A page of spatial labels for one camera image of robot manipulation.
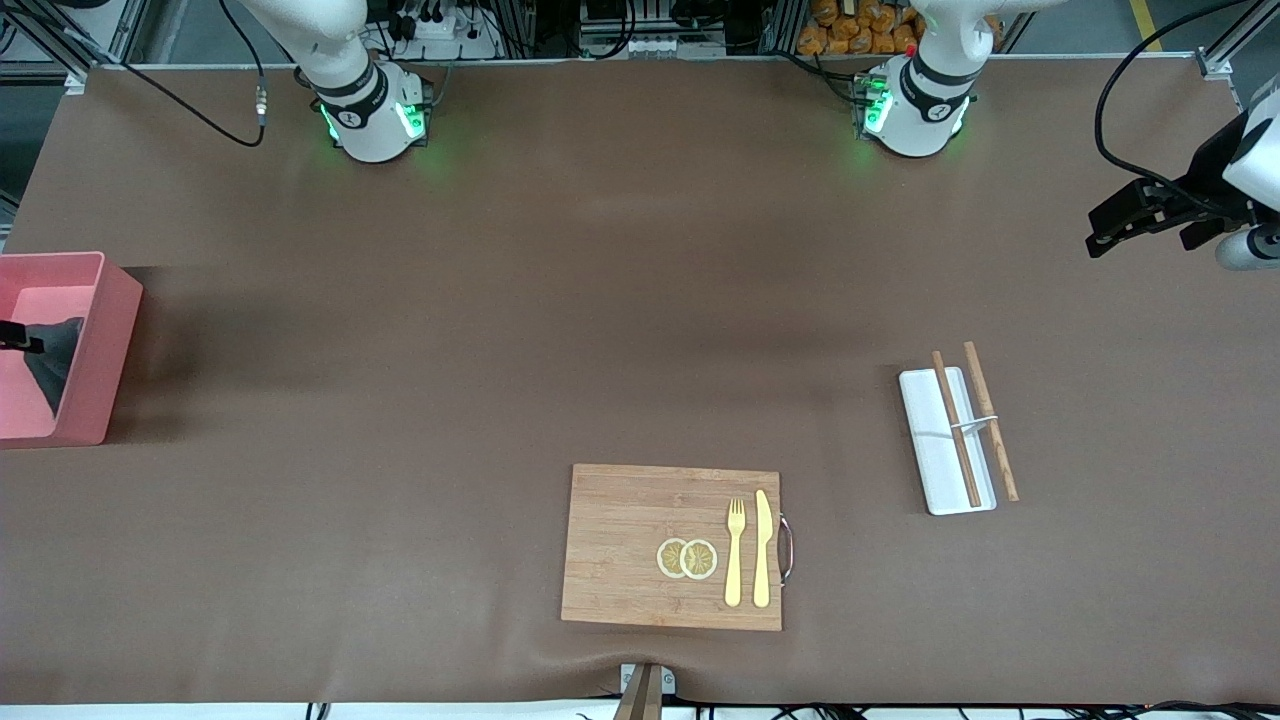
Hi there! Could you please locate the dark grey wiping cloth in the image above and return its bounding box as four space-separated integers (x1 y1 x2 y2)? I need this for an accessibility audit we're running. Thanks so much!
25 318 86 416

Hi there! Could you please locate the pink plastic bin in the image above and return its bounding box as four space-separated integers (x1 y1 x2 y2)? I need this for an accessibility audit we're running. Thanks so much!
0 252 143 448

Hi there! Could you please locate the brown wooden chopstick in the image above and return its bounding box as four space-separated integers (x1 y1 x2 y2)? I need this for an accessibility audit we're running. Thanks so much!
963 341 1020 503
932 350 983 508

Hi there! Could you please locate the white rectangular tray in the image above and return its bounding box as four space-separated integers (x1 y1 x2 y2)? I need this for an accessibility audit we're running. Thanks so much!
898 366 998 516

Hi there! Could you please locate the orange snack bags pile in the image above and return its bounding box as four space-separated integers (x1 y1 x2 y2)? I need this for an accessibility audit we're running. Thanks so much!
797 0 1001 57

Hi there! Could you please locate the yellow plastic knife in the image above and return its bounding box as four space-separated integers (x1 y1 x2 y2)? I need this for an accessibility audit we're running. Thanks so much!
753 489 774 609

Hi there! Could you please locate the white terminal block row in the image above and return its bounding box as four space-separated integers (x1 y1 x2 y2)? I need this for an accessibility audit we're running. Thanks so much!
580 33 726 59

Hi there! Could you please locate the white power strip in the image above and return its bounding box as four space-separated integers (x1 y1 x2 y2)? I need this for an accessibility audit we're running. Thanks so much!
385 0 501 61

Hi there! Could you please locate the yellow plastic fork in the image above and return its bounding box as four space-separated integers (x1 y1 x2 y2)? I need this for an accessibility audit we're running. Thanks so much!
724 498 747 608

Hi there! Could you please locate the brown table cover mat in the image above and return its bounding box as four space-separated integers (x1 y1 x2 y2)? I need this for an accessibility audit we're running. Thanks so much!
0 55 1280 706

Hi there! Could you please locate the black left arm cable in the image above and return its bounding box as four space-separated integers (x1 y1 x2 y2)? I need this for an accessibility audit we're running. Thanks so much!
1093 0 1253 213

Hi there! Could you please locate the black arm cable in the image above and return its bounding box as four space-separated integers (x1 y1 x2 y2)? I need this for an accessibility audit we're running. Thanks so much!
1093 0 1253 213
60 0 271 149

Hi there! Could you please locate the aluminium frame profile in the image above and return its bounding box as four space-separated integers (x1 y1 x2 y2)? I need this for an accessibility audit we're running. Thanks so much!
0 0 151 93
1195 0 1280 83

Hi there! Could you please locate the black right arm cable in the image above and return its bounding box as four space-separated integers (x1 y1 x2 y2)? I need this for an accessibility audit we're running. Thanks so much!
60 0 271 149

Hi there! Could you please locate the wooden cutting board with handle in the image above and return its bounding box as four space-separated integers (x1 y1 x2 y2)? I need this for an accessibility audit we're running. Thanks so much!
560 463 796 633

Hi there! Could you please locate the silver table edge bracket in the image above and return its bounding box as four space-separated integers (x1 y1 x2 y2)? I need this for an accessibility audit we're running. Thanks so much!
620 663 676 696

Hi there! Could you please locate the wooden stick under bracket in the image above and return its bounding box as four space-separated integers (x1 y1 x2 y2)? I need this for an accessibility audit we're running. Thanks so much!
612 665 663 720

